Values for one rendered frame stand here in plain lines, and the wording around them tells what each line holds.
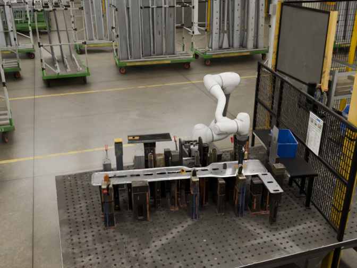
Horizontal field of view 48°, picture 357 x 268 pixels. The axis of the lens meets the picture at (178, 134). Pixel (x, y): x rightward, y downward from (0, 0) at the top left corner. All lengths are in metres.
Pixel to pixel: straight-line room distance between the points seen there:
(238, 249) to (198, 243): 0.28
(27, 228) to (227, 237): 2.28
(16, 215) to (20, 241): 0.47
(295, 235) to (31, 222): 2.73
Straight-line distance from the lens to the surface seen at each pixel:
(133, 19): 9.80
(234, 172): 3.20
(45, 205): 4.80
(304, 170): 3.28
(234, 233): 3.04
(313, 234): 3.16
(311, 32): 5.35
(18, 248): 4.27
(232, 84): 3.51
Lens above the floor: 2.54
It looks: 24 degrees down
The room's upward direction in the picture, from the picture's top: straight up
